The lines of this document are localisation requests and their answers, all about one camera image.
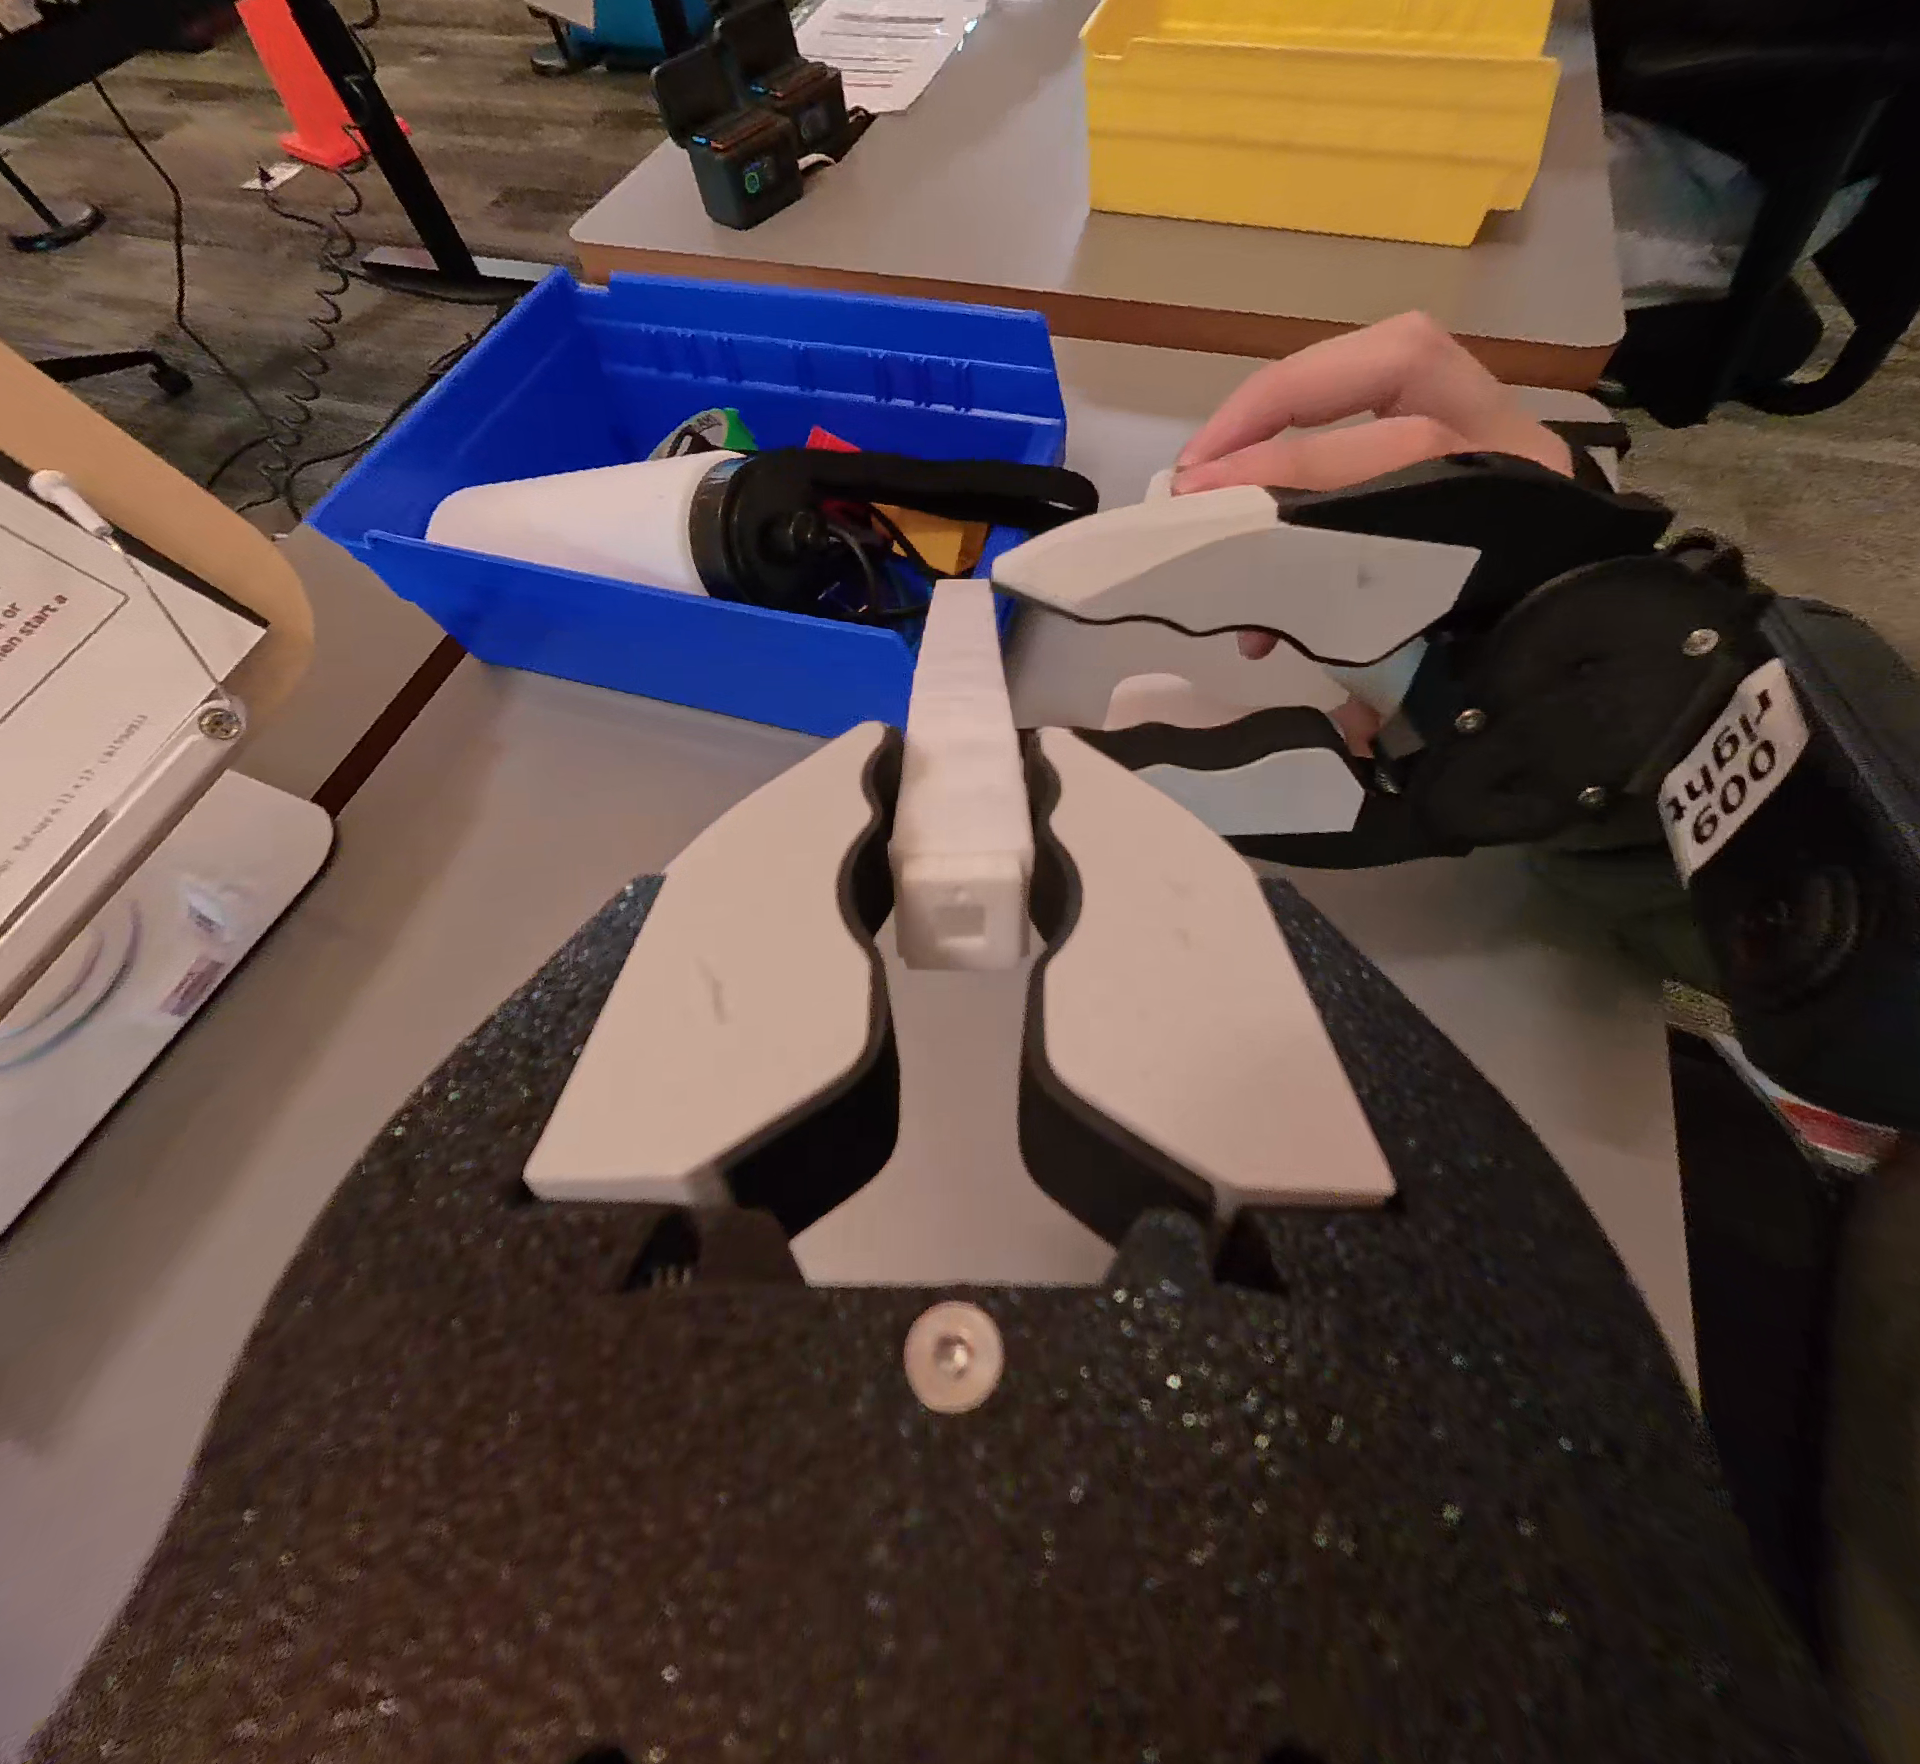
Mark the grey topped table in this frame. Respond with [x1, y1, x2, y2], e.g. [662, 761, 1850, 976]
[571, 0, 1631, 391]

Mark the black office chair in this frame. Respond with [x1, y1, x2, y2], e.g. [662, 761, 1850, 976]
[1592, 38, 1920, 430]

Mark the black battery charging case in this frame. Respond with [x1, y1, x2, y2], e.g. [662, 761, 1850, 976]
[711, 0, 852, 159]
[651, 38, 803, 229]

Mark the printed paper sheet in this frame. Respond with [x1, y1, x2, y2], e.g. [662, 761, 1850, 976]
[790, 0, 991, 114]

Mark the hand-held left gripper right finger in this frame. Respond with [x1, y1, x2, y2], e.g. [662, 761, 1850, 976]
[1021, 726, 1396, 1236]

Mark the person's right hand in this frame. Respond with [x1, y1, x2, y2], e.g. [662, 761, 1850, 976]
[1175, 313, 1576, 499]

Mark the black floor cable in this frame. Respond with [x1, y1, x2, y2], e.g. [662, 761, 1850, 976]
[91, 69, 503, 507]

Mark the white bottle black cap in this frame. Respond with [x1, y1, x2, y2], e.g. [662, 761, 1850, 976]
[426, 451, 819, 603]

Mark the black webbing strap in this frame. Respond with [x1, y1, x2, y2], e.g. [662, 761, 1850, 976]
[765, 446, 1102, 519]

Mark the yellow plastic bin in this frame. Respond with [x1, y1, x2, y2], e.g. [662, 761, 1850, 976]
[1081, 0, 1565, 251]

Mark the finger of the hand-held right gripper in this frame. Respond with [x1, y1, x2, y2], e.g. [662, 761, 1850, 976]
[1016, 621, 1430, 838]
[988, 465, 1484, 666]

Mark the blue plastic bin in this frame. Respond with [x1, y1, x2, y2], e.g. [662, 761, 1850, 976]
[308, 268, 1068, 732]

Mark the instruction board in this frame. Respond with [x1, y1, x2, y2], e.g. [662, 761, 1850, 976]
[0, 338, 315, 1031]

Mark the orange block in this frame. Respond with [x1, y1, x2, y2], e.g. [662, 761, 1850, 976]
[871, 503, 991, 564]

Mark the red white printed packet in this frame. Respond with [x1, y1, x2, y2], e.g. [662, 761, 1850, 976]
[1664, 984, 1909, 1175]

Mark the long white plastic box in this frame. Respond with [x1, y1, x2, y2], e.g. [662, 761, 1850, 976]
[887, 581, 1038, 969]

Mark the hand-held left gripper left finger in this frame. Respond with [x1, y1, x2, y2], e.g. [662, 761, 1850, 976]
[524, 722, 906, 1236]

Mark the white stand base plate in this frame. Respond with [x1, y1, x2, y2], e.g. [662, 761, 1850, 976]
[0, 772, 336, 1236]

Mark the orange traffic cone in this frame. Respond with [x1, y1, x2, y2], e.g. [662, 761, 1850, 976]
[192, 0, 411, 173]

